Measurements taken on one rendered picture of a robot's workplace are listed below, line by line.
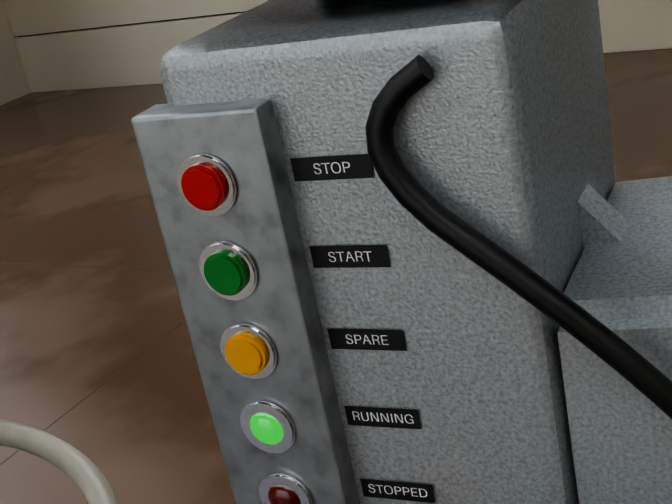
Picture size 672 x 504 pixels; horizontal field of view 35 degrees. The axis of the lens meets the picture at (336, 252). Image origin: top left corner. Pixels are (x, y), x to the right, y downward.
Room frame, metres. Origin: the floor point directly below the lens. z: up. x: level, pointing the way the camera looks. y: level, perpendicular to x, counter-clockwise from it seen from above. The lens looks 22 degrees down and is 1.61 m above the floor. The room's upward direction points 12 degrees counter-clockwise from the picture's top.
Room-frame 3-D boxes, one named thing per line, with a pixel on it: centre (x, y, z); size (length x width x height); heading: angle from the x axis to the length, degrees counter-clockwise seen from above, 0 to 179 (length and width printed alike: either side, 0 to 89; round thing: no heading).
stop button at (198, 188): (0.54, 0.06, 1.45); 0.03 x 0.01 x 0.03; 62
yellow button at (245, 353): (0.54, 0.06, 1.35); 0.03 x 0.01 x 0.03; 62
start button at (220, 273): (0.54, 0.06, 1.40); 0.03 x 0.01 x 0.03; 62
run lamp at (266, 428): (0.54, 0.06, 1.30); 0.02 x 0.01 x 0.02; 62
